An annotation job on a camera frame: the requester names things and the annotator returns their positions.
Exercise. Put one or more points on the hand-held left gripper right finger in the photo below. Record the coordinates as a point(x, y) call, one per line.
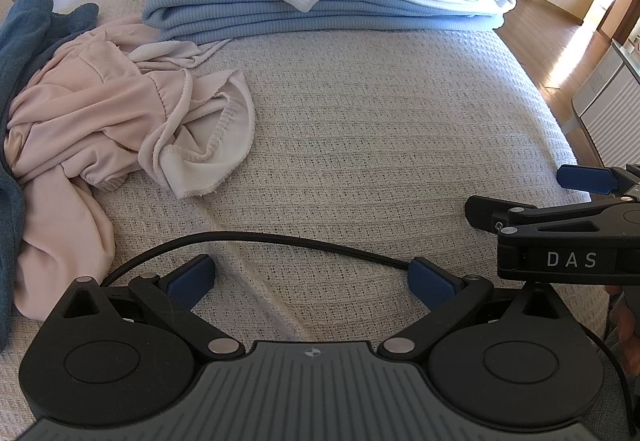
point(431, 282)

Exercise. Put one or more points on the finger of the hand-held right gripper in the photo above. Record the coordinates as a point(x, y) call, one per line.
point(582, 178)
point(530, 220)

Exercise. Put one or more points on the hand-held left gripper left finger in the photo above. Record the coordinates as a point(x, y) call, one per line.
point(192, 279)

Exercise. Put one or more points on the light blue sweater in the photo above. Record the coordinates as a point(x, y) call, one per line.
point(300, 18)

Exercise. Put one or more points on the person's right hand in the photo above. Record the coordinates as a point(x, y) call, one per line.
point(630, 336)

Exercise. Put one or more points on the white ribbed cabinet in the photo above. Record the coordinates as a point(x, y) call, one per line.
point(610, 111)

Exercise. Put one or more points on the white covered sofa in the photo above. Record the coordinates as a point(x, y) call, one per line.
point(375, 131)

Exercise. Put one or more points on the person's grey clothing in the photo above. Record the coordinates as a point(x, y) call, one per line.
point(612, 403)

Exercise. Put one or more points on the pink garment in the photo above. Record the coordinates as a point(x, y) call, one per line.
point(90, 121)

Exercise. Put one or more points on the dark blue garment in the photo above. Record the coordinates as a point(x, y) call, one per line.
point(25, 41)

